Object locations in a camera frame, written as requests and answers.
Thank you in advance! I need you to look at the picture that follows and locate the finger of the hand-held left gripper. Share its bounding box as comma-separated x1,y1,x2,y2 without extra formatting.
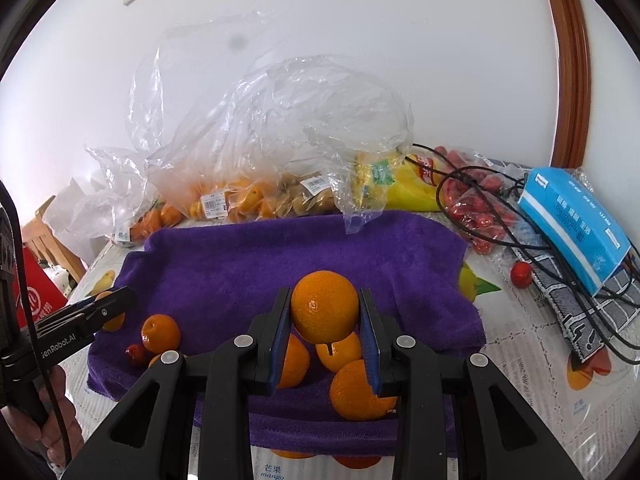
32,286,137,342
62,292,112,313

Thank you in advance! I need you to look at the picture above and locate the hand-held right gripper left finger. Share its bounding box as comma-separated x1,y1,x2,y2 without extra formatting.
60,287,292,480

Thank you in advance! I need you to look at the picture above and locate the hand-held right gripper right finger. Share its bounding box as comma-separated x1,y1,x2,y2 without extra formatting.
359,287,586,480

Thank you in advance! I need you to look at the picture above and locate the small orange tangerine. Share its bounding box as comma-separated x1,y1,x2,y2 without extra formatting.
141,313,182,353
95,290,126,332

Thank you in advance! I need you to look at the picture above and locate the person's left hand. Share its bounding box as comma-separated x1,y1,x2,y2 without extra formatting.
0,362,86,466

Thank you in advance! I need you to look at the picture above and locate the red paper bag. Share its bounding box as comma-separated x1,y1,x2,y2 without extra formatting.
12,250,69,322

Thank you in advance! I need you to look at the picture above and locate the wooden chair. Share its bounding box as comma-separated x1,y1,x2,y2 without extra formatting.
22,195,88,283

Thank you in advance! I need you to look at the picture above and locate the purple towel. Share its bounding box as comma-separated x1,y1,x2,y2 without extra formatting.
86,210,488,458

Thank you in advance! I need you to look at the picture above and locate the white plastic bag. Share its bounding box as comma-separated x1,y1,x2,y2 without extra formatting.
42,176,132,256

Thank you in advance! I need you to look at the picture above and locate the small clear bag of tangerines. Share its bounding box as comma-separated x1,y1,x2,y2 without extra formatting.
84,145,185,247

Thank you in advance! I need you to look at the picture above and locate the clear bag of longans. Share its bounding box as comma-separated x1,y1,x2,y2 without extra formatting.
220,54,416,235

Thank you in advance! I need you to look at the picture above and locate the large clear bag of tangerines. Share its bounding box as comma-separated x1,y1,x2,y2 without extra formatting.
129,10,283,225

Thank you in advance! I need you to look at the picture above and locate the loose red tomato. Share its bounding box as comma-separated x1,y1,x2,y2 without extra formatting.
510,261,534,288

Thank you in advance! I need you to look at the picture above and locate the yellow packet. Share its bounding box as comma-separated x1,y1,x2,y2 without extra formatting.
354,152,447,213

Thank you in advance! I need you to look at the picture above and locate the clear bag of red pieces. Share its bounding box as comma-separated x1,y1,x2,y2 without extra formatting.
434,145,532,256

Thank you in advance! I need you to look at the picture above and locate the grey patterned pouch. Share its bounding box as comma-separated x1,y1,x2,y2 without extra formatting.
520,250,640,362

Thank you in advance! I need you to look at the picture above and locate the blue tissue pack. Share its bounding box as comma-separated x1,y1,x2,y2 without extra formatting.
517,166,634,296

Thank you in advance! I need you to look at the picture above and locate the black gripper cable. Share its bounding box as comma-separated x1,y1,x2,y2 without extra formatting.
0,180,71,467

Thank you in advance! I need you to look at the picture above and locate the brown wooden door frame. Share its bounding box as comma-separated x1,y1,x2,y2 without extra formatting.
537,0,594,169

